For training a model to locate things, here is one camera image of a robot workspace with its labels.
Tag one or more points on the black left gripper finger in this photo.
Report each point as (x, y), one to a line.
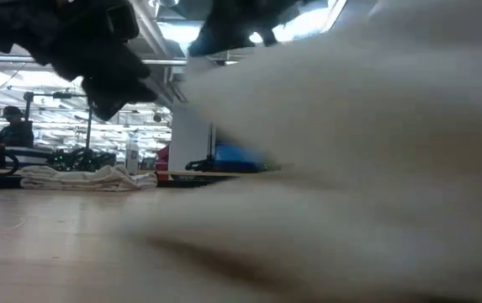
(137, 93)
(102, 101)

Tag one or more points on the white towel wide red checks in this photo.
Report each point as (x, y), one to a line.
(89, 179)

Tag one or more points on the white towel fine beige checks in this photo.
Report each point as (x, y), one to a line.
(350, 168)

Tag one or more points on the long ceiling light bar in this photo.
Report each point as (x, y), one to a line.
(160, 62)

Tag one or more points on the white bottle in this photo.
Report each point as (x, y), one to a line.
(132, 153)

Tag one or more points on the black background robot arms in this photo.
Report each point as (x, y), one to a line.
(81, 160)

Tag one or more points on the red object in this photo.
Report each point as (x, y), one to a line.
(162, 162)

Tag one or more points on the person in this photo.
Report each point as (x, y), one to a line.
(15, 130)

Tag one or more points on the blue monitor screen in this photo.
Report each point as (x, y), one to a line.
(236, 157)

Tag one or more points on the black stand frame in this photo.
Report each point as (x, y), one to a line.
(211, 143)
(89, 130)

